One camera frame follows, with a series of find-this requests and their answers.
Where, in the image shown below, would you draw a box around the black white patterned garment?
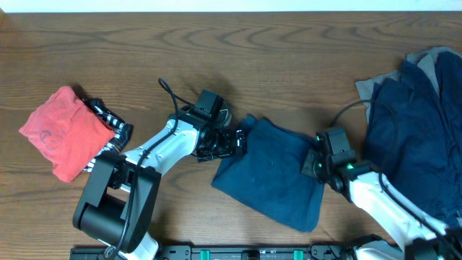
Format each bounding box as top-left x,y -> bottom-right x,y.
81,98 -> 134,173

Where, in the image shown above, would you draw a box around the grey garment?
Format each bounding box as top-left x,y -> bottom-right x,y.
355,47 -> 461,134

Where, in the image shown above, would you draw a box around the dark blue denim shorts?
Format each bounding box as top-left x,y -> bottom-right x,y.
212,115 -> 324,233

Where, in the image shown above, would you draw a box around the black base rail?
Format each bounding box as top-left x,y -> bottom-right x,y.
70,244 -> 405,260

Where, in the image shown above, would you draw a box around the red folded garment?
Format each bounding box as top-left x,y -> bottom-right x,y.
19,86 -> 115,183

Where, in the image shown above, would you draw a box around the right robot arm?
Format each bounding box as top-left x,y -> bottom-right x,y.
301,150 -> 461,259

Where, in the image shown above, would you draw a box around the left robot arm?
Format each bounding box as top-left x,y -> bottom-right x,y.
72,113 -> 247,259

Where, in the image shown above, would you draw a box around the dark blue garment pile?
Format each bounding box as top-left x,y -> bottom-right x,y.
362,50 -> 462,228

